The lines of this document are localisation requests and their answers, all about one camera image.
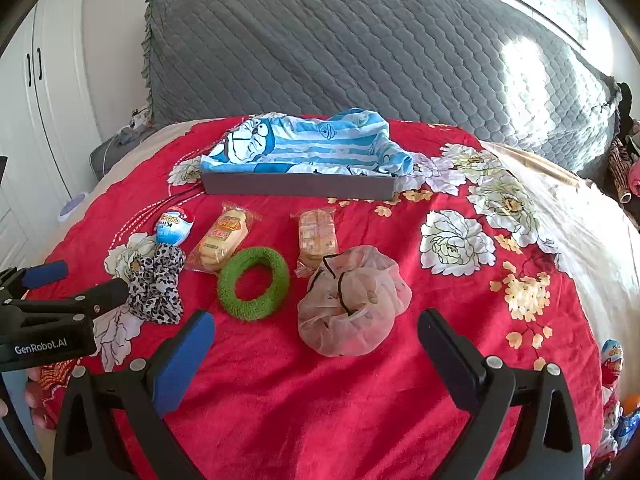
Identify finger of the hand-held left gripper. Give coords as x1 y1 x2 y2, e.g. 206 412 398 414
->
0 278 131 321
0 260 69 306

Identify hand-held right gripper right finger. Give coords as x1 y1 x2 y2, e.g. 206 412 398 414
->
417 308 586 480

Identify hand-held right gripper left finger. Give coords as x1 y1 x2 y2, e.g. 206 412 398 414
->
52 310 217 480

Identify leopard print scrunchie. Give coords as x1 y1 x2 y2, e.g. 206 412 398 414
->
125 244 187 326

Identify green fuzzy scrunchie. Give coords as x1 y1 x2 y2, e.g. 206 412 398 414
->
217 247 291 322

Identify blue red toy egg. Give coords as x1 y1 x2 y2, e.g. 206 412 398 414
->
155 206 197 247

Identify beige sheer scrunchie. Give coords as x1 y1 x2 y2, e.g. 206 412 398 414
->
297 245 413 357

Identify yellow snack packet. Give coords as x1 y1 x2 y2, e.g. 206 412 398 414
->
184 201 263 275

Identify orange biscuit packet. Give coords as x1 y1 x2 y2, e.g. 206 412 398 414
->
290 207 341 279

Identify person's left hand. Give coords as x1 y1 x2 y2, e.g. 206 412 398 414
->
0 366 58 431

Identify white purple round device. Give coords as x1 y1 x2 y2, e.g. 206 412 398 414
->
57 195 91 224

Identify red floral bedsheet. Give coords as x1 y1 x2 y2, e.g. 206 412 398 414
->
37 115 616 480

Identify white wardrobe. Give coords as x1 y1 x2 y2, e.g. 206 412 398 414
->
0 0 101 271

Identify toy egg beside bed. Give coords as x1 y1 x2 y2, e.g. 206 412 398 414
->
600 338 625 388

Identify small bedside clutter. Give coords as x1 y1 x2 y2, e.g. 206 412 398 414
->
127 107 153 131

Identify colourful toy packets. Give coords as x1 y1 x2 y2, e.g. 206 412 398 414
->
602 390 640 453

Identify grey tray with blue cloth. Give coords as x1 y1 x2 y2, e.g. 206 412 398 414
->
200 107 416 177

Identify grey quilted headboard cover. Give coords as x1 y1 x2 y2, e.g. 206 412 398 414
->
144 0 623 181

